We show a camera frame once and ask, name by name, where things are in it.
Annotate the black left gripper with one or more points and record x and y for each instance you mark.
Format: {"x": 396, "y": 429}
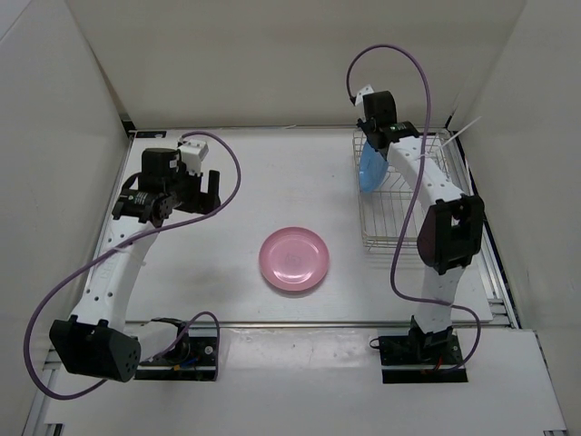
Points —
{"x": 200, "y": 202}

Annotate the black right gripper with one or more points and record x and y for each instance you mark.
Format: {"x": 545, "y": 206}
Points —
{"x": 364, "y": 124}

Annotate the blue plastic plate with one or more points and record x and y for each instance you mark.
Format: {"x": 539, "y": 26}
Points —
{"x": 373, "y": 169}

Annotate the pink plastic plate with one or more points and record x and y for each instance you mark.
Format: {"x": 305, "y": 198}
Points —
{"x": 294, "y": 259}

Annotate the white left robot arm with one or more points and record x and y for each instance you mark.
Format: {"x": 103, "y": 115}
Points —
{"x": 92, "y": 342}

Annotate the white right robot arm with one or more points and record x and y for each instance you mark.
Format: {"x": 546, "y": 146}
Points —
{"x": 451, "y": 233}

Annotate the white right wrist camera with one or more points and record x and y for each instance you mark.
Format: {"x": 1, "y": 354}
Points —
{"x": 358, "y": 98}

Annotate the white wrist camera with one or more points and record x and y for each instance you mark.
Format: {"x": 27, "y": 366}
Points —
{"x": 358, "y": 98}
{"x": 193, "y": 152}

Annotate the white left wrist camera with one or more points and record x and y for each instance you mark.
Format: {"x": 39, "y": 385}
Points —
{"x": 193, "y": 152}

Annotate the chrome wire dish rack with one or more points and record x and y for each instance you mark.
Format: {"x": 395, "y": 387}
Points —
{"x": 382, "y": 212}

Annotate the white cable tie right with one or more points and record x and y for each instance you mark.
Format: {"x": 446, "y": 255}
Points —
{"x": 434, "y": 150}

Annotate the aluminium front table rail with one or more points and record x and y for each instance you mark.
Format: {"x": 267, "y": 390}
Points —
{"x": 311, "y": 325}

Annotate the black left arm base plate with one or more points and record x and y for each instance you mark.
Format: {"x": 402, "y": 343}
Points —
{"x": 194, "y": 358}

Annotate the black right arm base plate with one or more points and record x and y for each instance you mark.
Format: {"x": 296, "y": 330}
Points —
{"x": 400, "y": 364}

